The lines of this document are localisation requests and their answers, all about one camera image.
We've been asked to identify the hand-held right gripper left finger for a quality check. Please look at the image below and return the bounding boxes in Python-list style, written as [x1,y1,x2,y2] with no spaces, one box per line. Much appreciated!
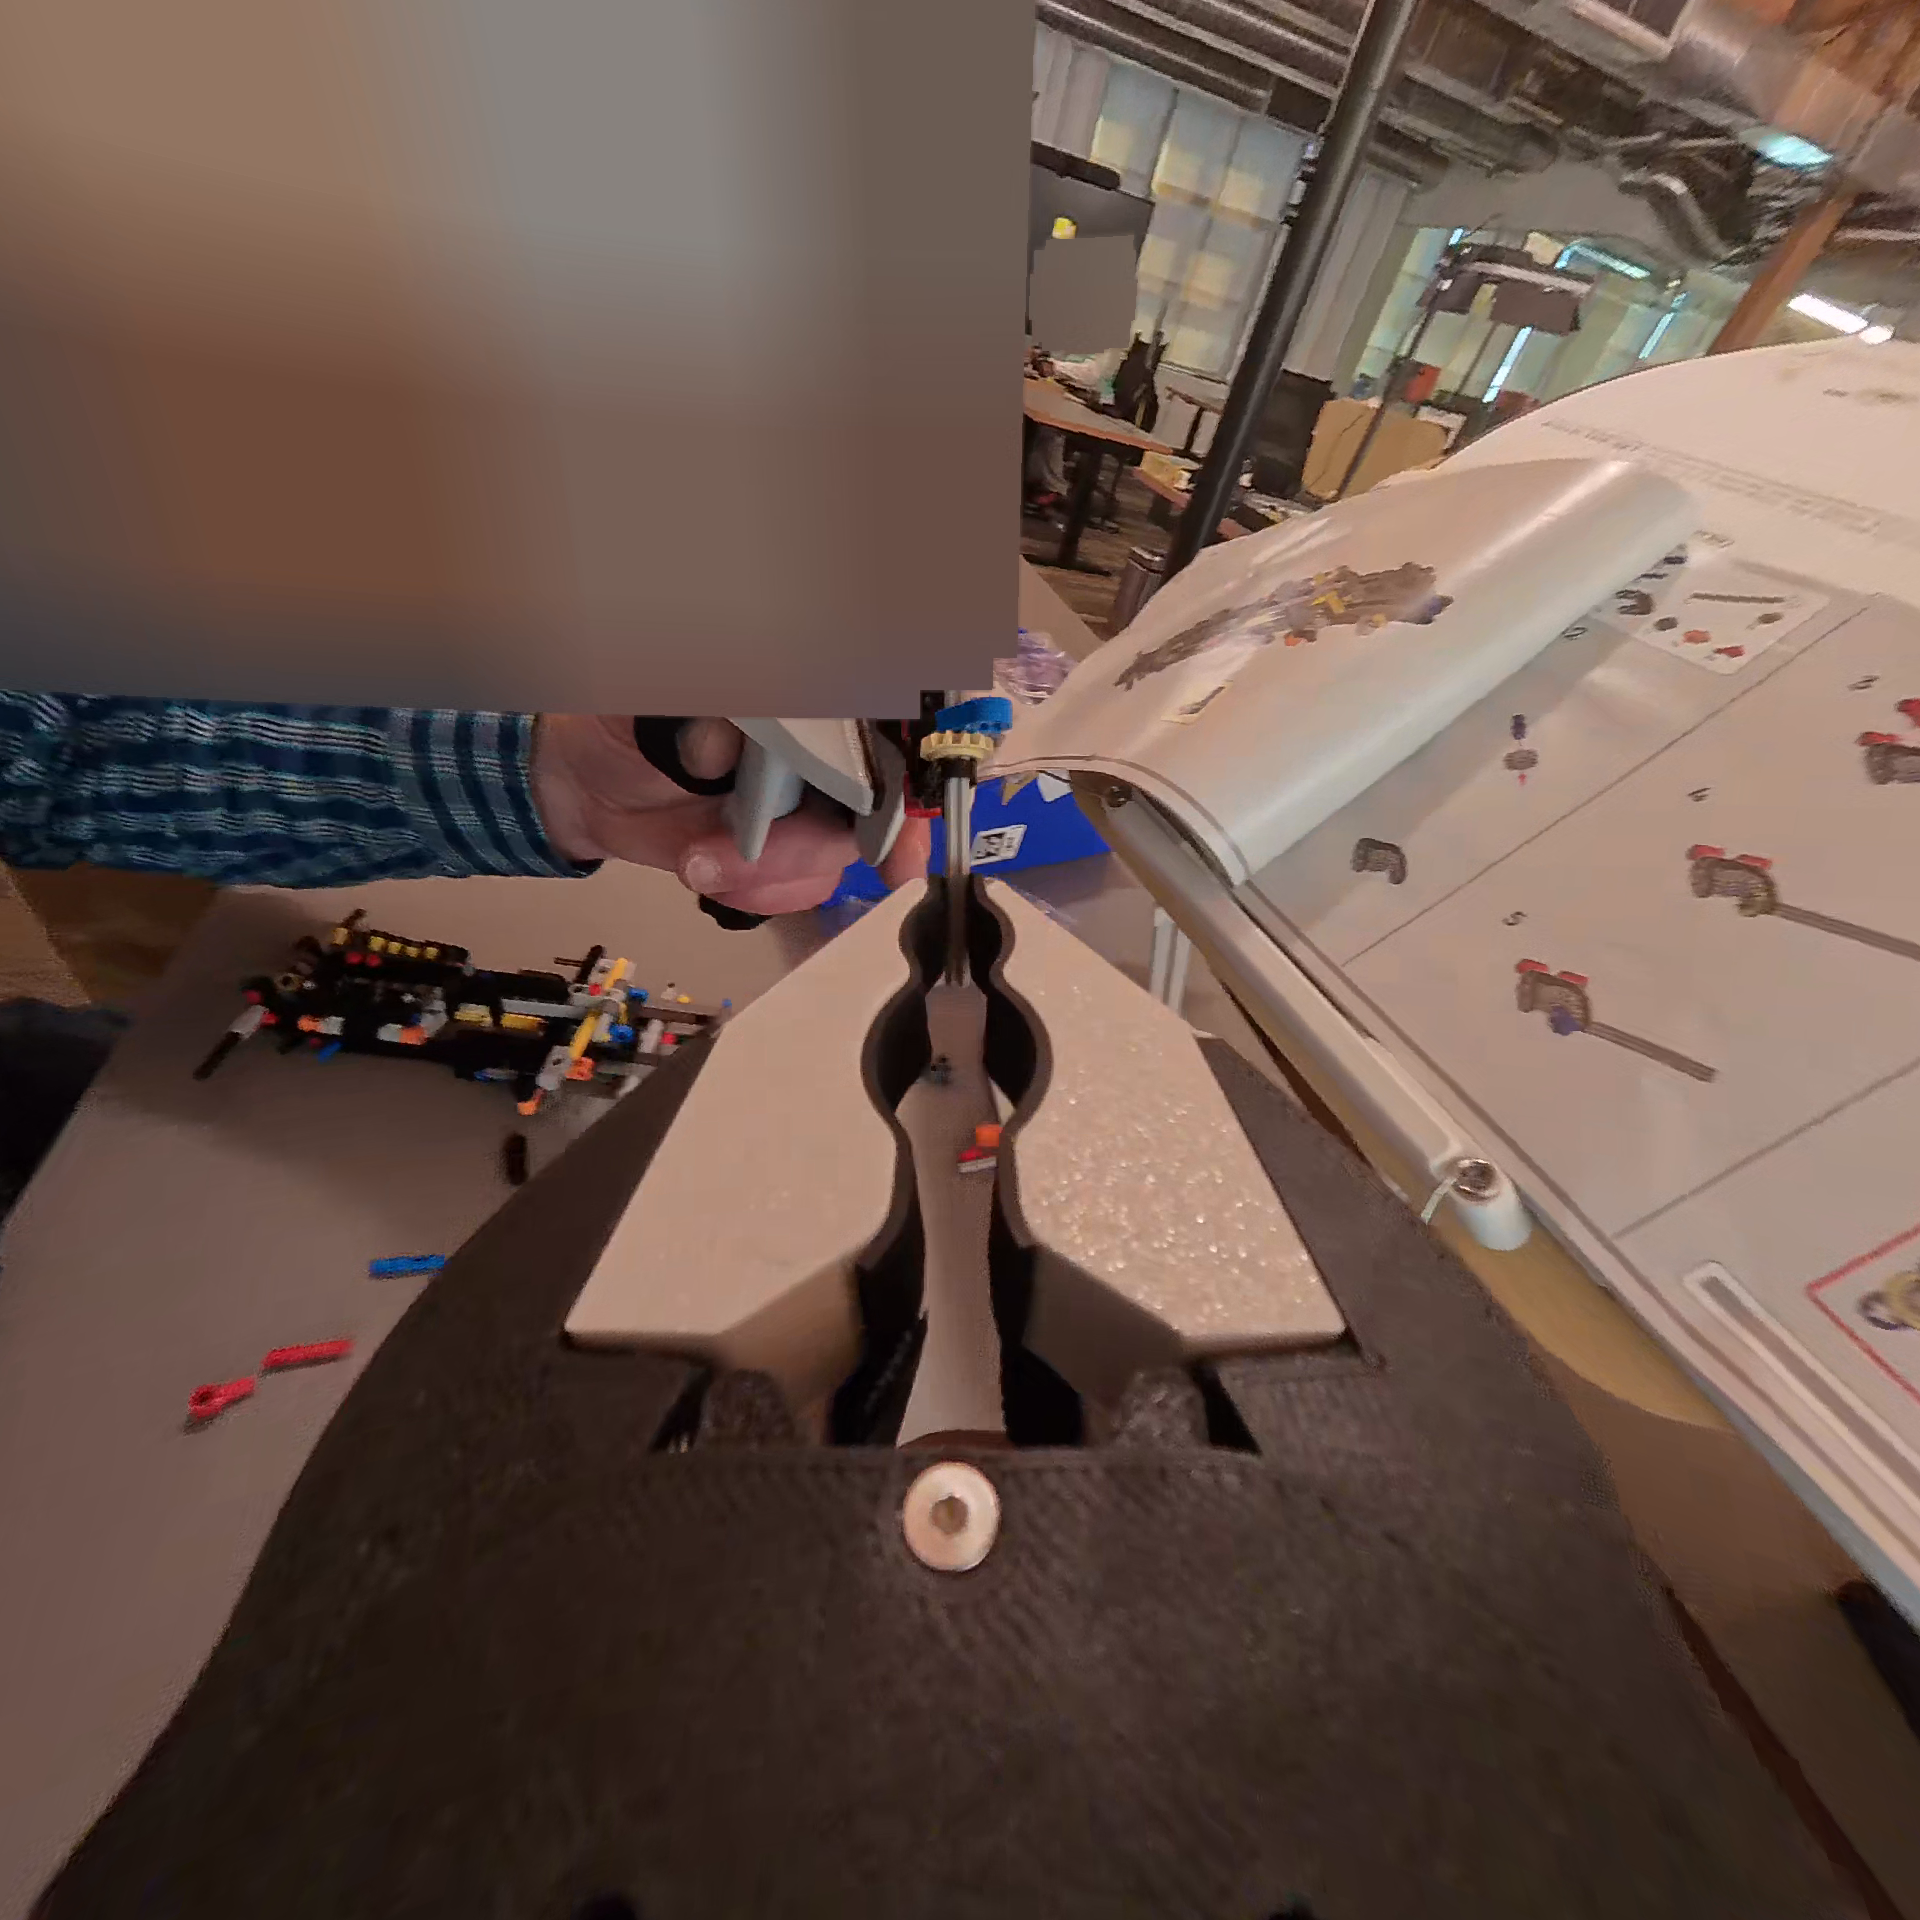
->
[565,879,933,1449]

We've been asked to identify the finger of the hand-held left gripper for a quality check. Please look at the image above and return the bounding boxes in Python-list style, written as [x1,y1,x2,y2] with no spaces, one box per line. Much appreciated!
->
[791,715,912,867]

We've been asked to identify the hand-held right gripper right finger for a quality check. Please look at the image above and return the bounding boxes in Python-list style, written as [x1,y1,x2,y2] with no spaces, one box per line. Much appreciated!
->
[976,879,1349,1449]

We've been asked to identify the small lego subassembly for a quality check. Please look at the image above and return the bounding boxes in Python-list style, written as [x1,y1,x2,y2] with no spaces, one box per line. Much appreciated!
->
[910,691,1020,988]

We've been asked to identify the person's left forearm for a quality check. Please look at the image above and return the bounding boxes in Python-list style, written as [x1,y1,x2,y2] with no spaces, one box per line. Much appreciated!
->
[0,688,606,890]

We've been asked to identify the lego chassis assembly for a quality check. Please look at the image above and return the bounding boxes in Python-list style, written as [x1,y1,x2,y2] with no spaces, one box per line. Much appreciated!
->
[191,904,725,1123]

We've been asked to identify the lego instruction booklet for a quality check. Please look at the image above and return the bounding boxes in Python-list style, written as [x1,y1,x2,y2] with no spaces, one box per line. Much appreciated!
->
[983,336,1920,1618]

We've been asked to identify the person's left hand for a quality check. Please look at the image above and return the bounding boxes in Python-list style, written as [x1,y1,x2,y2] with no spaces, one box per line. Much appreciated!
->
[527,712,935,921]

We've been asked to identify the blue plastic bin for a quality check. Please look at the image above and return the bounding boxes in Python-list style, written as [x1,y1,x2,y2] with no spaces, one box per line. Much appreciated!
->
[832,768,1114,911]

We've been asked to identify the white book stand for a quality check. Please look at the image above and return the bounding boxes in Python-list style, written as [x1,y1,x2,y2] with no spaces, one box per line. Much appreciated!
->
[1101,780,1536,1255]

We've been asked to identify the black metal pole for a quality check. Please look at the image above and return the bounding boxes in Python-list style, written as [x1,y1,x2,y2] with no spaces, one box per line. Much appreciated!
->
[1167,0,1422,577]

